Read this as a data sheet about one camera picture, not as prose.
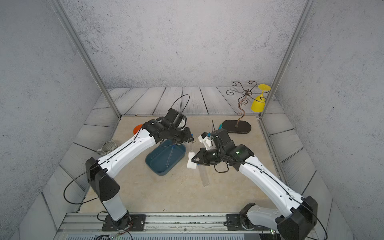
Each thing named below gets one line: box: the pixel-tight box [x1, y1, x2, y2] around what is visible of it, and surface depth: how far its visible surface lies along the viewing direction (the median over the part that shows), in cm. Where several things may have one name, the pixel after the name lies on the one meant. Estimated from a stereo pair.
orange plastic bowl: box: [133, 124, 143, 135], surface depth 110 cm
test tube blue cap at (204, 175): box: [197, 163, 210, 187], surface depth 90 cm
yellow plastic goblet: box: [250, 84, 272, 113], surface depth 99 cm
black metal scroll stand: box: [222, 80, 270, 134], surface depth 104 cm
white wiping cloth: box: [187, 152, 197, 169], surface depth 71 cm
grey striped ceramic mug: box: [96, 140, 120, 156], surface depth 100 cm
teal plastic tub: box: [145, 139, 187, 176], surface depth 96 cm
